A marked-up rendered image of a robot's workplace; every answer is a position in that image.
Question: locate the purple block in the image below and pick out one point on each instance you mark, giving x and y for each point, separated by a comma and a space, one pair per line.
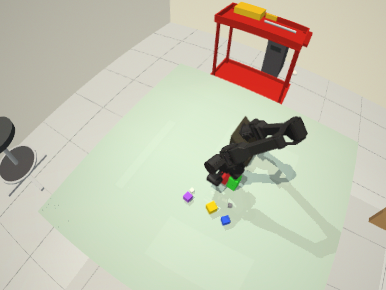
187, 197

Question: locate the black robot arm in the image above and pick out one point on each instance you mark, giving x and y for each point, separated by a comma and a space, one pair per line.
238, 153

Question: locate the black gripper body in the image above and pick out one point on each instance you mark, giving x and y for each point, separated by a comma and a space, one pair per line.
216, 179

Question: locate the blue block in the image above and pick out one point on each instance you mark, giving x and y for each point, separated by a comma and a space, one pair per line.
225, 220

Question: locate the red block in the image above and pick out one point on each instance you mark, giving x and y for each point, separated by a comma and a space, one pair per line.
225, 178

